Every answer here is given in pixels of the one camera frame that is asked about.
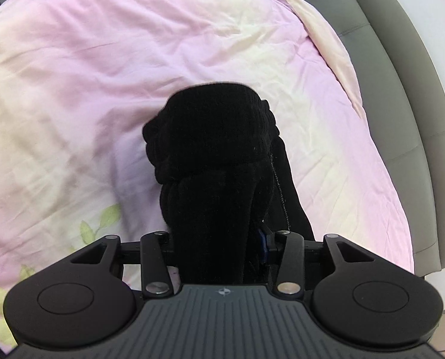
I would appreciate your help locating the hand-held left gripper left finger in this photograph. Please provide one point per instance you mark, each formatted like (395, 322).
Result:
(153, 256)

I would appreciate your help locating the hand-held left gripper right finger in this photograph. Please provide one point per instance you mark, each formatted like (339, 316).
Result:
(262, 241)

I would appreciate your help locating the pink floral blanket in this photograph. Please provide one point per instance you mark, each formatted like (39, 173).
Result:
(95, 63)

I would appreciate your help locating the grey padded headboard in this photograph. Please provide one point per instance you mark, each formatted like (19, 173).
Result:
(394, 101)

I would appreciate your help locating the black pants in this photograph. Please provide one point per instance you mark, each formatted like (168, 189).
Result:
(207, 157)

